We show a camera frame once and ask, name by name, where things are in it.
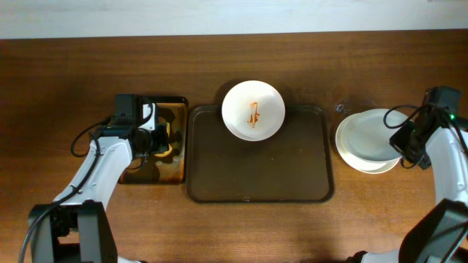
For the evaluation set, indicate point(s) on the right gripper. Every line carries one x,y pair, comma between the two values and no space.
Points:
402,142

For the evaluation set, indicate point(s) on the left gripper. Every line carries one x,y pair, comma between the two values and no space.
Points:
161,136

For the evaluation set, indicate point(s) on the green and yellow sponge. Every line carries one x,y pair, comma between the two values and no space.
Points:
161,142

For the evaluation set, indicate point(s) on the white plate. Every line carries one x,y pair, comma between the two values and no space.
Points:
253,110
367,137
357,163

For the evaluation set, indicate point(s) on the white plate top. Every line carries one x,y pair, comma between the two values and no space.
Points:
253,110

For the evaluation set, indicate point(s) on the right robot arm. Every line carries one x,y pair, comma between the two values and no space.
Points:
433,136

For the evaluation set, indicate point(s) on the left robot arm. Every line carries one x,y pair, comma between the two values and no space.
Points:
74,226

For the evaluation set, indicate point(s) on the small black sponge tray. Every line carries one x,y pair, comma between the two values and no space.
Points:
163,168

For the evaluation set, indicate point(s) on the large brown serving tray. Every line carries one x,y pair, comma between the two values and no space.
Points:
294,165

